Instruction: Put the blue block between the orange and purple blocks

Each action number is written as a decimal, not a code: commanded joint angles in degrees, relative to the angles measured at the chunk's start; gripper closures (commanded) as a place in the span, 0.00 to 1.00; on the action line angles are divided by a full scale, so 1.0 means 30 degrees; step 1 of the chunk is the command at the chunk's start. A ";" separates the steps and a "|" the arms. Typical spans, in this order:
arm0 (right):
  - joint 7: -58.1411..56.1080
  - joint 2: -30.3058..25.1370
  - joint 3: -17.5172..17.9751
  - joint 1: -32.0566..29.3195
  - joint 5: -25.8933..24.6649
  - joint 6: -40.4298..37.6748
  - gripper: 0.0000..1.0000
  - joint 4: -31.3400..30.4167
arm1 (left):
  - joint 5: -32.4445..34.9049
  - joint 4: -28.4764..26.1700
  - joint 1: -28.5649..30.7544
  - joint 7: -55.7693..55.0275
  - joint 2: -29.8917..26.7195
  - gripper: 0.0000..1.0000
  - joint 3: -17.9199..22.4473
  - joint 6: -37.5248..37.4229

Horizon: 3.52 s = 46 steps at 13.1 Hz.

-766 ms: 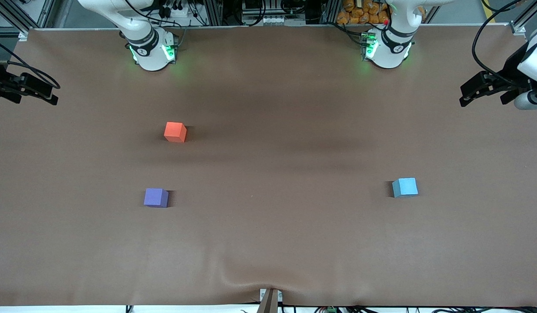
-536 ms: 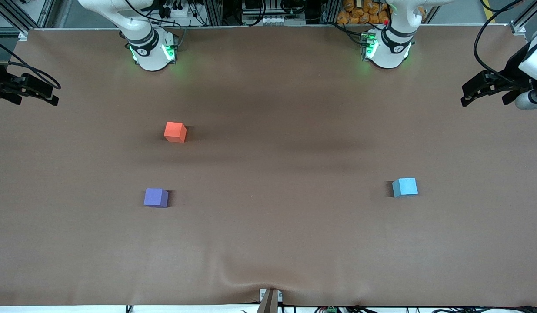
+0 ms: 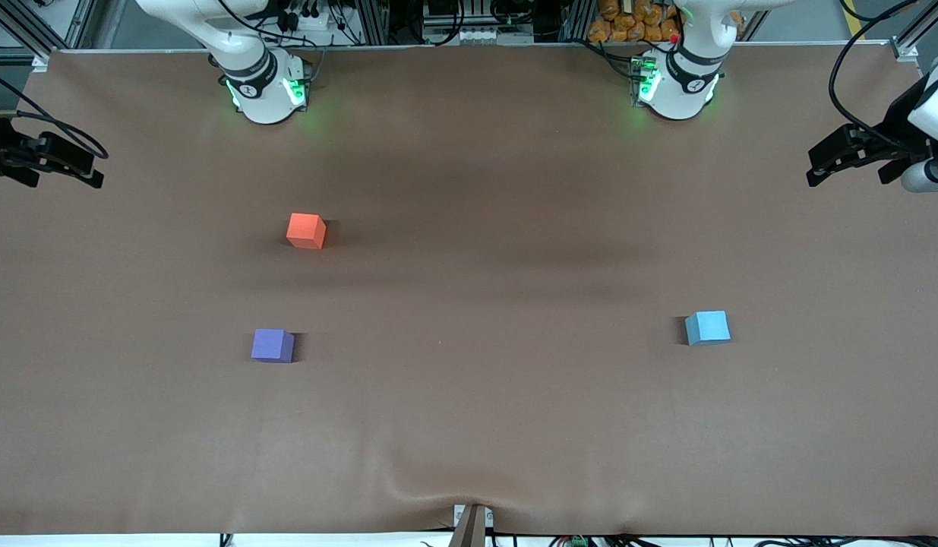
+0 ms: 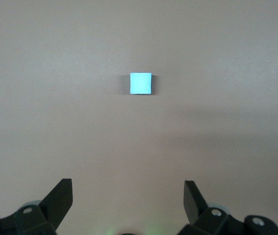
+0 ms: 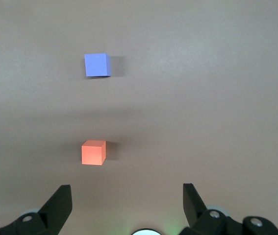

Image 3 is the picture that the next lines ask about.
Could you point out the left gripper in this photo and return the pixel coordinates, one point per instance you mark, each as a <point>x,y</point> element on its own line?
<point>896,121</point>

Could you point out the light blue foam block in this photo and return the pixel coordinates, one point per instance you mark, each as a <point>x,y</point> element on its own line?
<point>708,328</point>

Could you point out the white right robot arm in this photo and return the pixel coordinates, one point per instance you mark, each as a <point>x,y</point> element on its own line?
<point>248,68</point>

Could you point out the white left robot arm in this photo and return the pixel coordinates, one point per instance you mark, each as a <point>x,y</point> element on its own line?
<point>681,83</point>

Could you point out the orange foam block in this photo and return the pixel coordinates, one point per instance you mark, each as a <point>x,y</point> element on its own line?
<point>304,230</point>

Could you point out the purple foam block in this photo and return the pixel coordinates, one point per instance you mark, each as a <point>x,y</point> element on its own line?
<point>271,346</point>

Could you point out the white terminal block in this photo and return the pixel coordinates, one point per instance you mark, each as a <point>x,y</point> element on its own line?
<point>476,35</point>

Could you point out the pile of orange bags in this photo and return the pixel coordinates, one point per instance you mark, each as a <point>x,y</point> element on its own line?
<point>628,23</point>

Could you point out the white power strip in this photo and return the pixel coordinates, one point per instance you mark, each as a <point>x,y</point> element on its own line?
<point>317,25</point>

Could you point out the brown table cover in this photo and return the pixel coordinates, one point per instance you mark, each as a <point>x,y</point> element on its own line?
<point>514,380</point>

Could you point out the green terminal connector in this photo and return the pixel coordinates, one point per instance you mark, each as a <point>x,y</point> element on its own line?
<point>578,542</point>

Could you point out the aluminium frame profile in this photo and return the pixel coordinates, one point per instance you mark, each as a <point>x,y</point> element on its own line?
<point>575,23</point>
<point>24,30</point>
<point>374,23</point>
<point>905,50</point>

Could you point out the brown bar with metal bracket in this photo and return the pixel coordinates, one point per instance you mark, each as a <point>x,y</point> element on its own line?
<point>470,532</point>

